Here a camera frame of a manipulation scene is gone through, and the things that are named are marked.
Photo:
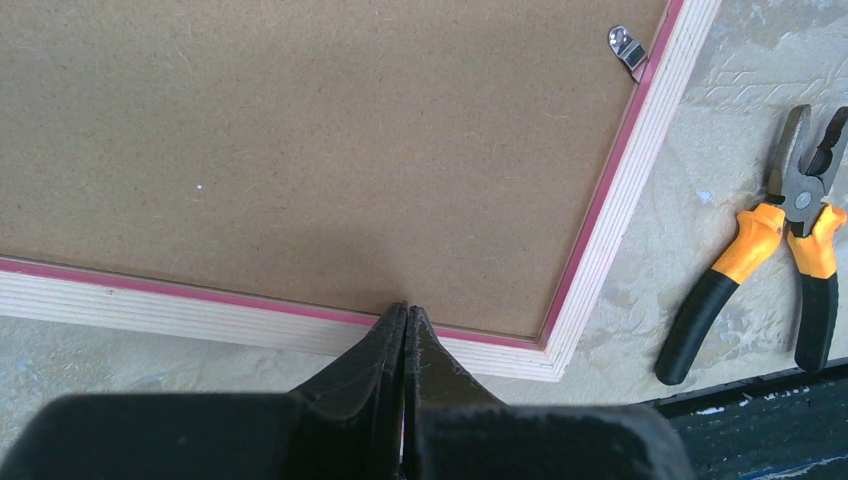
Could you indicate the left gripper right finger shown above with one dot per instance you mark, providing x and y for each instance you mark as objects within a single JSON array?
[{"x": 457, "y": 429}]

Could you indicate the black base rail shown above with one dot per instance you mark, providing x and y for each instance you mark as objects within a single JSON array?
[{"x": 786, "y": 425}]

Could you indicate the pink picture frame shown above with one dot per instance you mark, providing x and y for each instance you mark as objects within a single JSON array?
[{"x": 276, "y": 173}]

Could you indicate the silver frame clip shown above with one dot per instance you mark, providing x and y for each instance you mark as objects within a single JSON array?
[{"x": 628, "y": 50}]

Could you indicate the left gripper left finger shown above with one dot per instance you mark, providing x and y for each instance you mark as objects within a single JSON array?
[{"x": 342, "y": 423}]

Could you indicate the orange black pliers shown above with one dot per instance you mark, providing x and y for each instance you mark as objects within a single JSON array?
[{"x": 794, "y": 211}]

